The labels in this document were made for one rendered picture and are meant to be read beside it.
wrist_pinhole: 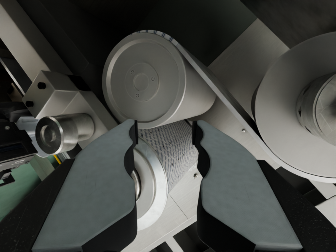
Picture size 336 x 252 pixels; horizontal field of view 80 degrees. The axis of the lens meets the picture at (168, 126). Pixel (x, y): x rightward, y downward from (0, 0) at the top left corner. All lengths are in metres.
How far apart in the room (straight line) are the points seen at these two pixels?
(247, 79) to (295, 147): 0.34
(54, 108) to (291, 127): 0.27
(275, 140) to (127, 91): 0.19
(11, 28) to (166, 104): 0.23
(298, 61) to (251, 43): 0.34
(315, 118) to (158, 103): 0.16
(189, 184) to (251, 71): 0.35
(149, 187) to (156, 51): 0.17
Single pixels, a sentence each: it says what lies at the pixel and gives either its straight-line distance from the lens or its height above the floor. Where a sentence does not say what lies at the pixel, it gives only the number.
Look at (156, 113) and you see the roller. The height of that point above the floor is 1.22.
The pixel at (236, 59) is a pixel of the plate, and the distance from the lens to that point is 0.57.
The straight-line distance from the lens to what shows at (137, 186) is 0.28.
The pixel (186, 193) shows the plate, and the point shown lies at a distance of 0.64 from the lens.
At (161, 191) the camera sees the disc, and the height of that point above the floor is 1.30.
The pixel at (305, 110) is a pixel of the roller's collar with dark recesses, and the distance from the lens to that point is 0.21.
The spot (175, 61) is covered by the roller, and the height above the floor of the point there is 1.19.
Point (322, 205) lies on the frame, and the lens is 0.64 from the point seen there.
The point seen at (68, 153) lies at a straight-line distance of 0.37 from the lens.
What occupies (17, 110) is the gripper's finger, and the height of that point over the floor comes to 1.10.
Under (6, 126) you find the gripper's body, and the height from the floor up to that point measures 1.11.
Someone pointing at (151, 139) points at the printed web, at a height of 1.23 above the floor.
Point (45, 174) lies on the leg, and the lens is 1.27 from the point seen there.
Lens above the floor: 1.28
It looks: 9 degrees down
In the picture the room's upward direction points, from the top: 140 degrees clockwise
